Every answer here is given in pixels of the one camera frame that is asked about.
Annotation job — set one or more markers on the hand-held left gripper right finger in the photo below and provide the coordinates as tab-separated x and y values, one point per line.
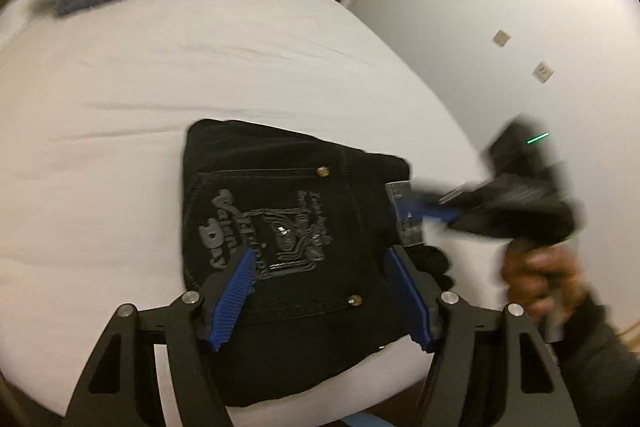
412	297

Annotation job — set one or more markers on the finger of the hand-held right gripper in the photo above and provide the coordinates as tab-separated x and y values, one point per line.
430	207

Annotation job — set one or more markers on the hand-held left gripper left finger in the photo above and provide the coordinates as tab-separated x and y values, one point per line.
232	294

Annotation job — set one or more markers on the black pants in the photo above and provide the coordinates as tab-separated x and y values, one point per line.
300	232

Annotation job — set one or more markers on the person's right hand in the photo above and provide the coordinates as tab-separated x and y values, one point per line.
540	277

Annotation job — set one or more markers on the blue plastic stool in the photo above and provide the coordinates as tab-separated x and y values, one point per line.
362	422

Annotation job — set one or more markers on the bed with white sheet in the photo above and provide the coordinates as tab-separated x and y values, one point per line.
150	82

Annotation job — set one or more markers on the beige wall socket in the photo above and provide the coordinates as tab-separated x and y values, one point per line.
543	72
501	38

